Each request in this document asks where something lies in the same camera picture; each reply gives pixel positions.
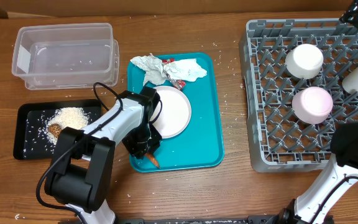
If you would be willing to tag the pink bowl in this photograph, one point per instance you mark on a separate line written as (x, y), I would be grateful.
(312, 105)

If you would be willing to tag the black plastic tray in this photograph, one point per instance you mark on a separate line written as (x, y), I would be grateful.
(30, 141)

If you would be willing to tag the red snack wrapper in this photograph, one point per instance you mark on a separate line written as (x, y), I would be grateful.
(178, 84)

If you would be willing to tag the teal plastic tray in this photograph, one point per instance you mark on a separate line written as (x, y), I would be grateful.
(200, 145)

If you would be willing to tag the grey plastic dish rack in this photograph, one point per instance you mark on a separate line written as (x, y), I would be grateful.
(278, 140)

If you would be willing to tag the orange carrot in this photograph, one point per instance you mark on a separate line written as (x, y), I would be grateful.
(152, 159)

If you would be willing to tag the clear plastic storage bin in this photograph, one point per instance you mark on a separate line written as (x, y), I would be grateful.
(66, 56)

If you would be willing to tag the brown patterned food piece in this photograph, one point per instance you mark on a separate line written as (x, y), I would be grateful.
(55, 130)

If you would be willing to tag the white tissue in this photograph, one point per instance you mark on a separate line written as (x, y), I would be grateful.
(153, 68)

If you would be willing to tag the white napkin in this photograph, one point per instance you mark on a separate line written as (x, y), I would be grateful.
(185, 69)

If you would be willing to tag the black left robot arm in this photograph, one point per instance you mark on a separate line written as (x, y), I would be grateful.
(79, 176)

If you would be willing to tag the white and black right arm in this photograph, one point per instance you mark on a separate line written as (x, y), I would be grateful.
(339, 175)

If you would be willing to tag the pile of white rice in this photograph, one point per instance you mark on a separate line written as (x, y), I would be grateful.
(71, 117)

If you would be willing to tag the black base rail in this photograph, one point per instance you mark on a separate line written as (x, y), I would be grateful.
(253, 219)

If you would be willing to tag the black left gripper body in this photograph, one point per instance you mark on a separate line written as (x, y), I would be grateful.
(143, 139)

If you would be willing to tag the white ceramic bowl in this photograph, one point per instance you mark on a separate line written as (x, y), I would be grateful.
(304, 61)

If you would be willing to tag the large white plate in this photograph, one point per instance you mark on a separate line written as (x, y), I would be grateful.
(173, 115)

